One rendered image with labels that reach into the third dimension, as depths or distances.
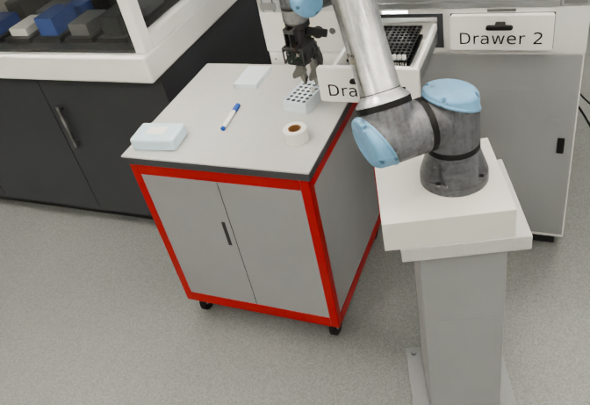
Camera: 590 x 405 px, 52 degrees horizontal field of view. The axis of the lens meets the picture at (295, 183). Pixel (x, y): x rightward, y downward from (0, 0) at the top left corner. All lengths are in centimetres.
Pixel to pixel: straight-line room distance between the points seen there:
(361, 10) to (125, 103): 138
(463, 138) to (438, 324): 54
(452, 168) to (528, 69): 74
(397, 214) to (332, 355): 92
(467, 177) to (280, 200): 60
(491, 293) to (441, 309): 13
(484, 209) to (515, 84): 77
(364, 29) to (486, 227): 49
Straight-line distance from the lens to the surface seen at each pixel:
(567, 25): 194
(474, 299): 157
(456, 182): 135
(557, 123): 210
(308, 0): 160
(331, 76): 174
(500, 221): 135
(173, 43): 228
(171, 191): 193
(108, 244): 288
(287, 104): 188
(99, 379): 237
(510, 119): 210
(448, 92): 128
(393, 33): 193
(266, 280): 204
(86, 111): 258
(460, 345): 171
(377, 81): 123
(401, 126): 123
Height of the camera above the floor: 172
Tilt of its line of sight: 37 degrees down
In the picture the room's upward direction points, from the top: 13 degrees counter-clockwise
